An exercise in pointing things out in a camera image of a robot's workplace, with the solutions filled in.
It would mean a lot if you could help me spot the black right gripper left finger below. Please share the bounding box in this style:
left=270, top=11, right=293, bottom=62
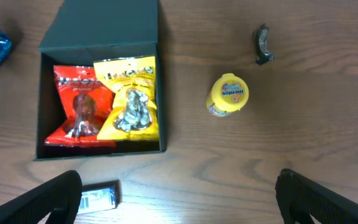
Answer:
left=0, top=170, right=82, bottom=223

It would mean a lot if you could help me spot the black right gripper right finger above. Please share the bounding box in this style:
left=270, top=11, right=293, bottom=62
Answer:
left=275, top=169, right=358, bottom=224

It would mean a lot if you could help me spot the blue Eclipse mints tin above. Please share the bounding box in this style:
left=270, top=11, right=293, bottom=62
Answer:
left=77, top=184, right=119, bottom=215

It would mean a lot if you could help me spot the red Hacks candy bag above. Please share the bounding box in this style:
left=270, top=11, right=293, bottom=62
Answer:
left=45, top=65, right=116, bottom=147

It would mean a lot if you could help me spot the yellow Hacks candy bag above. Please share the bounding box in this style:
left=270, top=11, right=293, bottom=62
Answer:
left=93, top=55, right=159, bottom=141

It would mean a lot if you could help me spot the yellow Mentos gum bottle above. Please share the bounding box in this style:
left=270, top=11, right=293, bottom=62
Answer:
left=206, top=73, right=249, bottom=117

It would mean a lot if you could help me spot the black crumpled snack wrapper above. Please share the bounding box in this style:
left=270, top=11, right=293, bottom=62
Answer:
left=253, top=24, right=274, bottom=65

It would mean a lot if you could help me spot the dark green open box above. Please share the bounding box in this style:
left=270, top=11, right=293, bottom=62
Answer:
left=35, top=0, right=168, bottom=161

